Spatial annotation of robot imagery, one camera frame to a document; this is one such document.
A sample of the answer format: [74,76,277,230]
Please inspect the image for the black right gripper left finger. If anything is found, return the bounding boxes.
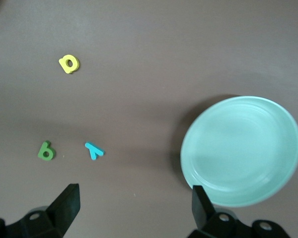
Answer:
[0,183,81,238]

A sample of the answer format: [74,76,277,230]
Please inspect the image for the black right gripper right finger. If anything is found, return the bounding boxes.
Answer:
[188,184,292,238]

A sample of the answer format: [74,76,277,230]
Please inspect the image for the teal foam letter y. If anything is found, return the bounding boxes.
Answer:
[84,141,105,161]

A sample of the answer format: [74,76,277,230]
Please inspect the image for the green foam letter g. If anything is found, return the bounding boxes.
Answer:
[37,140,57,161]

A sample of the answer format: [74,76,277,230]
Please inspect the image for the yellow foam letter d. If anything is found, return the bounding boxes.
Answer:
[58,54,80,74]

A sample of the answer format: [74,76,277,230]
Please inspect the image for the mint green plate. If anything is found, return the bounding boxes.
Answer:
[180,96,298,208]

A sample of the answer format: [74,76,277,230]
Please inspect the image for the brown table cover sheet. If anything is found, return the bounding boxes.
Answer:
[0,0,298,238]

